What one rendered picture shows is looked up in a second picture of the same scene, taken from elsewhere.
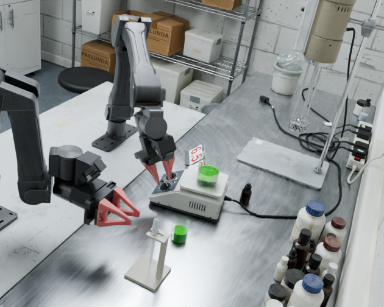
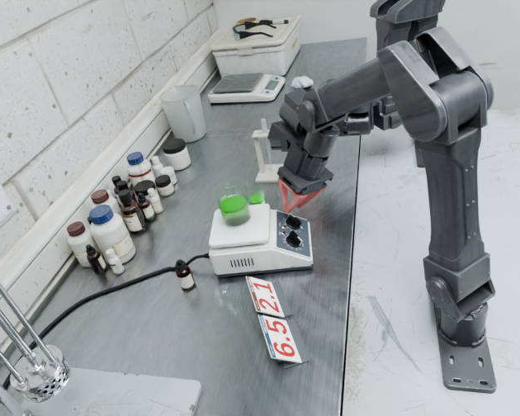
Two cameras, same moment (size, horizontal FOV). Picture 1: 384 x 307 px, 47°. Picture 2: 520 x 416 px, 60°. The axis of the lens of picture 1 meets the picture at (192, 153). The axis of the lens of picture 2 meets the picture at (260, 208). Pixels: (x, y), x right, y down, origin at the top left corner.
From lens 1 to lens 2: 1.77 m
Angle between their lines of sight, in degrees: 114
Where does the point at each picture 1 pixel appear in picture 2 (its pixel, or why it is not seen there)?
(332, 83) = not seen: outside the picture
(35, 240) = (380, 159)
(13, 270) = (371, 142)
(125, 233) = not seen: hidden behind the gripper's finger
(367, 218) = (34, 239)
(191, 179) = (257, 215)
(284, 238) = (141, 252)
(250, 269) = (184, 208)
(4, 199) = not seen: hidden behind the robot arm
